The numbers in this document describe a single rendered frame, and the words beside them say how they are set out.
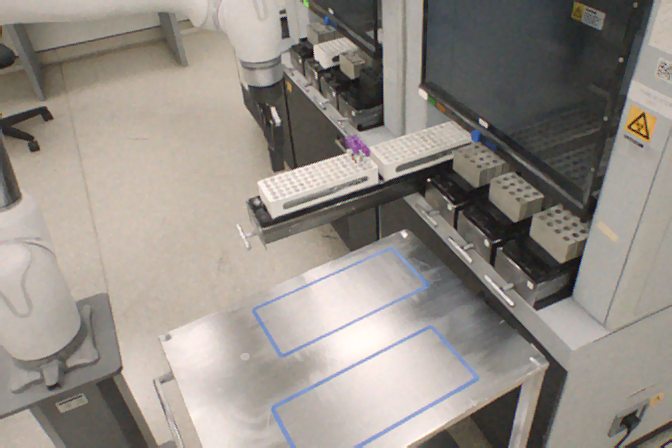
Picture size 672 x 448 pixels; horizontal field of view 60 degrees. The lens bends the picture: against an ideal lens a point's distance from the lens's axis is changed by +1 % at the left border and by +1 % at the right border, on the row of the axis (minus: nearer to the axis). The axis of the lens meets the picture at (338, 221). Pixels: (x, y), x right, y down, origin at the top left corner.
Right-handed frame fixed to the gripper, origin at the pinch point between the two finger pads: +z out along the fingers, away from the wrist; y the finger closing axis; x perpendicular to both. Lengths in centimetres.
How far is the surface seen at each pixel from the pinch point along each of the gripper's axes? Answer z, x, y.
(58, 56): 92, 60, 349
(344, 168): 8.9, -17.3, -0.3
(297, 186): 8.5, -3.6, -2.1
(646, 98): -29, -46, -57
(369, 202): 17.2, -21.0, -6.6
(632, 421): 65, -65, -66
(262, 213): 13.3, 6.4, -2.1
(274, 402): 13, 22, -54
